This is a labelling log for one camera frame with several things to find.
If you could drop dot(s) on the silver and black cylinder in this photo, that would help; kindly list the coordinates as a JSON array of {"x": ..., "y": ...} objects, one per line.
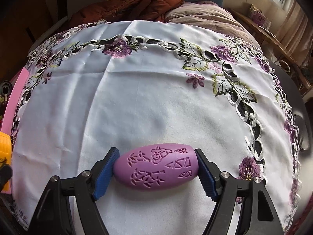
[{"x": 5, "y": 87}]

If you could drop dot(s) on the brown quilted jacket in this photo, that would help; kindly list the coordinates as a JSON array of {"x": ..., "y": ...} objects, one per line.
[{"x": 146, "y": 7}]

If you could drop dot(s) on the wooden wardrobe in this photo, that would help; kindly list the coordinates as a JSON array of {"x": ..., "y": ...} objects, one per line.
[{"x": 24, "y": 5}]

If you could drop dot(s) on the pink cardboard box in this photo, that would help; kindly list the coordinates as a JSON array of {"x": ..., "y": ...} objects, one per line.
[{"x": 14, "y": 98}]

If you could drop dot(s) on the purple patterned plastic egg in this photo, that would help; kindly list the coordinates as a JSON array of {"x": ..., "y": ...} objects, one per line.
[{"x": 154, "y": 169}]

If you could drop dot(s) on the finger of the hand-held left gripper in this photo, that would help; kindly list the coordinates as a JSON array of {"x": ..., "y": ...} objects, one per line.
[{"x": 5, "y": 176}]

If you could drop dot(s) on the white floral embroidered tablecloth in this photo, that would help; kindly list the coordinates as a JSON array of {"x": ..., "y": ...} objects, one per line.
[{"x": 146, "y": 90}]

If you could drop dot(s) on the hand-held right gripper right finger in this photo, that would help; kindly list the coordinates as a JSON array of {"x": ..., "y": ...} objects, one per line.
[{"x": 206, "y": 176}]

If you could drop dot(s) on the beige curtain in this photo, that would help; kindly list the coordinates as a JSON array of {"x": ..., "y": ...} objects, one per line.
[{"x": 293, "y": 29}]

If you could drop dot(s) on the pink duvet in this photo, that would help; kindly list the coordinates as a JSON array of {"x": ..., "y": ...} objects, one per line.
[{"x": 207, "y": 14}]

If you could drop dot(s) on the wooden shelf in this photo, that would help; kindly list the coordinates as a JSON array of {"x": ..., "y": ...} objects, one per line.
[{"x": 269, "y": 34}]

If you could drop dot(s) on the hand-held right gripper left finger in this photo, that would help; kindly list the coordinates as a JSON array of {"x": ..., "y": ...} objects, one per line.
[{"x": 105, "y": 176}]

